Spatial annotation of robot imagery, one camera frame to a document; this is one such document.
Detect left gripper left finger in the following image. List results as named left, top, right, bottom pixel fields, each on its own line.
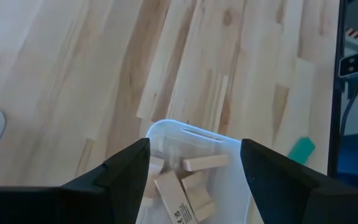
left=61, top=138, right=151, bottom=224

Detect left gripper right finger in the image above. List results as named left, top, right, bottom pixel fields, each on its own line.
left=240, top=139, right=332, bottom=224

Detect green wooden block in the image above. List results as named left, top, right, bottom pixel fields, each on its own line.
left=287, top=136, right=316, bottom=166

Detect long natural wooden plank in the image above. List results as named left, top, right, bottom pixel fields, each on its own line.
left=154, top=170, right=198, bottom=224

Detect small natural wooden block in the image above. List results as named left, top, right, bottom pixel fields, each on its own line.
left=180, top=170, right=217, bottom=222

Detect clear plastic bin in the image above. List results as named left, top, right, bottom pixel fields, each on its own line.
left=135, top=119, right=256, bottom=224

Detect black camera cable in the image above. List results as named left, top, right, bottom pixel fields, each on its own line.
left=339, top=86, right=358, bottom=138

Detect black aluminium rig frame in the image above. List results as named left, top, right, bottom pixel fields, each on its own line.
left=326, top=0, right=351, bottom=179

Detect grey table-level camera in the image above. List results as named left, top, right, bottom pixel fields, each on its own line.
left=337, top=51, right=358, bottom=100

